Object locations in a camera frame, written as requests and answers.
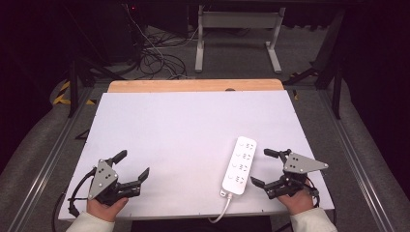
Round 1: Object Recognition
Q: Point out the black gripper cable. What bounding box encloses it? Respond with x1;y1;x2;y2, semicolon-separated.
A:
67;166;98;218
303;176;321;209

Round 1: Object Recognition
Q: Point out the white metal desk frame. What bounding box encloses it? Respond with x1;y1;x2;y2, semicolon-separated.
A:
194;4;287;74

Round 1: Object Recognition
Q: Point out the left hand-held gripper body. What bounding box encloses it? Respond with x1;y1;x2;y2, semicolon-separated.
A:
87;159;143;207

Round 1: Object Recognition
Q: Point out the white floor cable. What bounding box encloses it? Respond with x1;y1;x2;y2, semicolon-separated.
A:
124;3;201;80

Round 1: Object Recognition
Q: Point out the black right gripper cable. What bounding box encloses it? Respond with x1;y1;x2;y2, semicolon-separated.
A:
303;176;321;209

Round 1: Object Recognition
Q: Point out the person's left hand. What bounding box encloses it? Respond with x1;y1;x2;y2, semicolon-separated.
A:
86;196;130;223

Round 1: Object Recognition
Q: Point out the black metal stand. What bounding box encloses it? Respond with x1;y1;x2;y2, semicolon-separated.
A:
283;9;347;120
66;54;127;119

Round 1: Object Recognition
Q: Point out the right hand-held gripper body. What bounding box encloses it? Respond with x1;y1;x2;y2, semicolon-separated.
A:
264;148;330;200

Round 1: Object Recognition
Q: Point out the person's right hand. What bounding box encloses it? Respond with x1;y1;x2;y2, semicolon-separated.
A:
277;178;315;217

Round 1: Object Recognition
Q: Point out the white board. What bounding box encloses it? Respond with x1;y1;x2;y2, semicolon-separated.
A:
58;90;336;221

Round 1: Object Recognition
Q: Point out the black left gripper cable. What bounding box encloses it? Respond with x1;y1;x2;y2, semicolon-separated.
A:
67;166;98;218

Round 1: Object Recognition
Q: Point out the white power strip cable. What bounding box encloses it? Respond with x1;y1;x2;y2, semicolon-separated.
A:
207;192;234;224

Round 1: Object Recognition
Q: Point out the yellow black hazard tape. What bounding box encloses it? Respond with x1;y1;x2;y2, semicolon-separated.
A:
52;80;97;106

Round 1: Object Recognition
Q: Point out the tangle of black floor cables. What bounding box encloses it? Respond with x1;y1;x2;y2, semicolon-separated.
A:
136;27;252;81

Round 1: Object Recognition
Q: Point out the aluminium rail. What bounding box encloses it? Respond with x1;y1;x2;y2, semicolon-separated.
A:
317;88;397;232
6;86;95;232

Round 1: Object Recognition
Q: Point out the white power strip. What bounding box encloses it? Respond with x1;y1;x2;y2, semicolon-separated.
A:
220;135;258;196

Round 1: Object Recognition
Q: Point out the person's right white sleeve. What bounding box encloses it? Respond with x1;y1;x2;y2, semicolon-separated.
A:
289;207;338;232

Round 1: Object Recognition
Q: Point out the person's left white sleeve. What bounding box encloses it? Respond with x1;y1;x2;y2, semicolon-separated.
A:
66;211;116;232

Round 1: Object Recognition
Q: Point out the wooden board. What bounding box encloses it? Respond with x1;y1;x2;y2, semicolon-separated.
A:
107;78;285;94

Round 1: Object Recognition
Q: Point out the person's white sleeve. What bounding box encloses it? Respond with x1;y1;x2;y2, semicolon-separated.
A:
289;207;338;232
66;211;116;232

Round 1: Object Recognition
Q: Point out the black box with red light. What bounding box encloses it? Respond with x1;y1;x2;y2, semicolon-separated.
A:
96;2;146;64

